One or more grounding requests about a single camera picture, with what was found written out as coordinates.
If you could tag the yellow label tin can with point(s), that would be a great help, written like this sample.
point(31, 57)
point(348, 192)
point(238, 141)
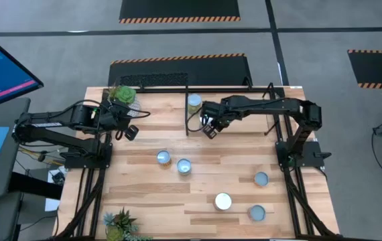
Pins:
point(194, 100)

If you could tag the black perforated panel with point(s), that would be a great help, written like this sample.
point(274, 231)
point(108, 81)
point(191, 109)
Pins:
point(154, 79)

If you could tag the black hazard striped floor mat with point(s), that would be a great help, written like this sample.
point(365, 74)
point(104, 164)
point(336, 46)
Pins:
point(177, 8)
point(378, 68)
point(144, 67)

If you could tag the white paper sheets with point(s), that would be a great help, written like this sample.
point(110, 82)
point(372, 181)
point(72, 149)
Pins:
point(52, 204)

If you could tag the magenta green label tin can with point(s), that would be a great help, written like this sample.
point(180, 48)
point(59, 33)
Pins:
point(163, 156)

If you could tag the wide orange label tin can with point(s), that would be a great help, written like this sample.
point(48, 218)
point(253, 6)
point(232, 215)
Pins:
point(223, 201)

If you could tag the dark grey desk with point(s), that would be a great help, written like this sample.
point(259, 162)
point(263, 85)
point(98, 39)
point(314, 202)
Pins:
point(13, 110)

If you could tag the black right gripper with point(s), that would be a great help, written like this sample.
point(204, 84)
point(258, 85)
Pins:
point(218, 114)

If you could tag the teal label tin can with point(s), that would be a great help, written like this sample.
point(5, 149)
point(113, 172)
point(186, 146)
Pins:
point(184, 165)

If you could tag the black desk base beam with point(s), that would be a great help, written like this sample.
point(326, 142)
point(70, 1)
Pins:
point(37, 187)

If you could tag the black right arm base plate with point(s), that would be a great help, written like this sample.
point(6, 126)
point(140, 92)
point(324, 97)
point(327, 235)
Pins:
point(311, 155)

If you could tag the green succulent in white pot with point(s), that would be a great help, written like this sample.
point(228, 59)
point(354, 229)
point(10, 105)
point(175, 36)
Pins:
point(124, 93)

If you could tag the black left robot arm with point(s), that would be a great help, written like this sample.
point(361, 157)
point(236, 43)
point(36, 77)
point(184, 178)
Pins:
point(50, 122)

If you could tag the black aluminium rig frame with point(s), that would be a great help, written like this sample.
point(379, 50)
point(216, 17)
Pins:
point(161, 90)

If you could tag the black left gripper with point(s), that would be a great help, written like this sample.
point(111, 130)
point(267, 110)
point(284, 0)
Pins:
point(114, 117)

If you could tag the mixed succulent arrangement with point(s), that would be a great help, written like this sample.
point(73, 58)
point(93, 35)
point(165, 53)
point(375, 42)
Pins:
point(120, 221)

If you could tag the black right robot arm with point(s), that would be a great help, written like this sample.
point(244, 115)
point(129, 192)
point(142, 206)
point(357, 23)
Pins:
point(278, 105)

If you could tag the wooden shelf with black frame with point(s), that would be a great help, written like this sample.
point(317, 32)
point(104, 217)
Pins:
point(244, 127)

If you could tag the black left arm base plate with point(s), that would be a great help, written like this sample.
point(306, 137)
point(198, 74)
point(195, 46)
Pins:
point(87, 163)

